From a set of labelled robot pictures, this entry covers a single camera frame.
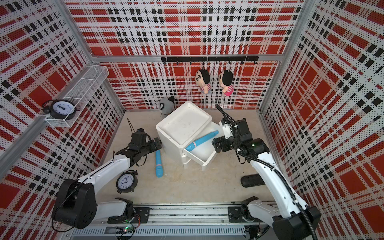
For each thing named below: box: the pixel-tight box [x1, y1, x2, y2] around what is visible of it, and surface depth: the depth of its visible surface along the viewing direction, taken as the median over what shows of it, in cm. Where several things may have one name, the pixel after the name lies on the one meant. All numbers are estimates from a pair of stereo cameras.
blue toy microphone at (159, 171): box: [155, 150, 164, 178], surface depth 90 cm
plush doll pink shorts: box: [219, 70, 234, 96], surface depth 98 cm
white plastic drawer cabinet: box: [156, 101, 221, 172], surface depth 82 cm
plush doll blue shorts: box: [194, 69, 212, 95], surface depth 95 cm
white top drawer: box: [183, 121, 225, 166], surface depth 80 cm
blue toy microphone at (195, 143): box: [185, 130, 220, 152], surface depth 83 cm
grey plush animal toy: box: [159, 96, 175, 116], surface depth 102 cm
